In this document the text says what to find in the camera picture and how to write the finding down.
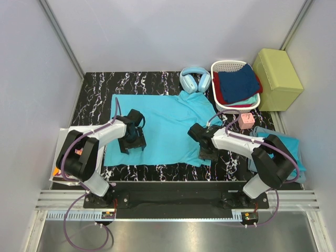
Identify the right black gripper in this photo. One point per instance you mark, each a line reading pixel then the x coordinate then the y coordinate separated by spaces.
pixel 202 155

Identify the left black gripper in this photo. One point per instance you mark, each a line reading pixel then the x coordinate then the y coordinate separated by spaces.
pixel 132 144

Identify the turquoise t-shirt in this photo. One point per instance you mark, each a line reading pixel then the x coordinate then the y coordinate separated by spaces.
pixel 167 121

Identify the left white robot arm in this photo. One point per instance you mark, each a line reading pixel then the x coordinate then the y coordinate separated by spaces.
pixel 79 152

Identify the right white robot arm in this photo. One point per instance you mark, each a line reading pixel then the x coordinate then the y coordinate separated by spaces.
pixel 273 161

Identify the pile of teal t-shirts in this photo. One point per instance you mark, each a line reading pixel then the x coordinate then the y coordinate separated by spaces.
pixel 292 144

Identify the pink cube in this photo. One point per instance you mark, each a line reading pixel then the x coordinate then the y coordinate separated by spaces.
pixel 246 121

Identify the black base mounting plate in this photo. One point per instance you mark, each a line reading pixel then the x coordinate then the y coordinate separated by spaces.
pixel 183 200

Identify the teal folded t-shirt in basket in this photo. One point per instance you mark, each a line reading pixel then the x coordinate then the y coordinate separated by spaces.
pixel 245 103

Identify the white paper sheets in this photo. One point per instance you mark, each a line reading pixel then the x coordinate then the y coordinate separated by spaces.
pixel 61 139

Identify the light blue headphones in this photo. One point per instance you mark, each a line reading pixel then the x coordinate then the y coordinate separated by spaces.
pixel 188 82

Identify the red folded t-shirt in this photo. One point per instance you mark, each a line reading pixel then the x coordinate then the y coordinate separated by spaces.
pixel 218 91

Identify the navy blue folded t-shirt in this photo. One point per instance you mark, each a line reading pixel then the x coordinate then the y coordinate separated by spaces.
pixel 239 85

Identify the white plastic laundry basket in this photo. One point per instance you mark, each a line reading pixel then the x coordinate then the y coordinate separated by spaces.
pixel 230 66

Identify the yellow-green storage box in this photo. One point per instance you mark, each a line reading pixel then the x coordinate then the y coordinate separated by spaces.
pixel 281 85

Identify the aluminium rail frame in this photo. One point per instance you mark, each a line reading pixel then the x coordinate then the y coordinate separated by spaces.
pixel 175 220

